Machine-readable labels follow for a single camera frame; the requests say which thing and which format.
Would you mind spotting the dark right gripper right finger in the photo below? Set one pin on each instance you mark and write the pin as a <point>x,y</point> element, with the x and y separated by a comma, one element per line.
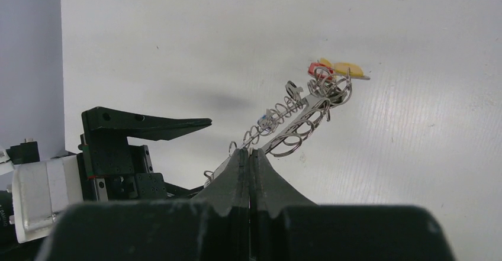
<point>285,225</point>

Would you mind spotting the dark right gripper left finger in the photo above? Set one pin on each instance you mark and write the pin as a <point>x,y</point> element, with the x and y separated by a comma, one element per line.
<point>214,225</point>

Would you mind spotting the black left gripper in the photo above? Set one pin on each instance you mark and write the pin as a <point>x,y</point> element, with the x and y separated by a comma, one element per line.
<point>114,170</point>

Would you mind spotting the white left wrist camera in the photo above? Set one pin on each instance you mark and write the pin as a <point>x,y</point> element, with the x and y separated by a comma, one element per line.
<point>40,192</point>

